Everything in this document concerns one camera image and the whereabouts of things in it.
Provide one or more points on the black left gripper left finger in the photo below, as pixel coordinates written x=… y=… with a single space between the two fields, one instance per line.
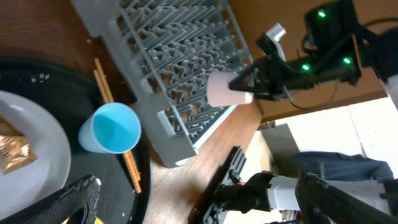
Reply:
x=75 y=203

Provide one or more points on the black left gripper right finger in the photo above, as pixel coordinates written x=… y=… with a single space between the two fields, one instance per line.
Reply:
x=318 y=200

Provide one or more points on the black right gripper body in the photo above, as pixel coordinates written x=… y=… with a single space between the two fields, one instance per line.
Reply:
x=274 y=74

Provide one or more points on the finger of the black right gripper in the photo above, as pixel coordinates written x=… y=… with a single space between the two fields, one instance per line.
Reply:
x=252 y=94
x=246 y=80

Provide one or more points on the pink plastic cup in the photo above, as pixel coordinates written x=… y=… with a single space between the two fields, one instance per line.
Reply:
x=219 y=94

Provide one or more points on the light blue plastic cup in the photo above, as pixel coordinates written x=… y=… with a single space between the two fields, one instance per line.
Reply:
x=113 y=128

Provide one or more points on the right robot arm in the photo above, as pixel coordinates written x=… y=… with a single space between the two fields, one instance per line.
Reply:
x=336 y=46

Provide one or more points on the grey dishwasher rack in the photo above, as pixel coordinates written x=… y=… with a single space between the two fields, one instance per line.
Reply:
x=165 y=50

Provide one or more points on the grey round plate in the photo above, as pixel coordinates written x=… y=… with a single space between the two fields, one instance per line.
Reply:
x=49 y=143

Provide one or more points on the gold foil wrapper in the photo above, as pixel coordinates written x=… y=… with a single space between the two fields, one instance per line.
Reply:
x=15 y=149

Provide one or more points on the wooden chopstick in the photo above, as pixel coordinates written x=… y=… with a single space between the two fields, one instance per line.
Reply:
x=101 y=87
x=107 y=84

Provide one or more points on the round black tray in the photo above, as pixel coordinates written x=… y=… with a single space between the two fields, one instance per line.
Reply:
x=71 y=97

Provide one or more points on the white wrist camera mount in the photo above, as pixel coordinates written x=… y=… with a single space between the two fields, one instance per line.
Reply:
x=275 y=34

